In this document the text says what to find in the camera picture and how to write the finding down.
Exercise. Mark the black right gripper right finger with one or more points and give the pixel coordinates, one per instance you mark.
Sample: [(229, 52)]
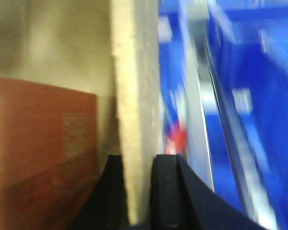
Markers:
[(180, 200)]

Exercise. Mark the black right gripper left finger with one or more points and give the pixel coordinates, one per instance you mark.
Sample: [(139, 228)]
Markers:
[(106, 207)]

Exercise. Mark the brown corrugated cardboard box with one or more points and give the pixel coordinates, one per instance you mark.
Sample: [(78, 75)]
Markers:
[(105, 47)]

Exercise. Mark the red printed carton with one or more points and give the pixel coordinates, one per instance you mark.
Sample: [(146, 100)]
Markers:
[(48, 148)]

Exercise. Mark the large blue plastic crate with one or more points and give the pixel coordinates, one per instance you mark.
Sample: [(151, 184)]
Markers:
[(247, 47)]

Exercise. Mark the stainless steel shelf rail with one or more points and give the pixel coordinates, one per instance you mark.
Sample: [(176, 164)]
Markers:
[(203, 96)]

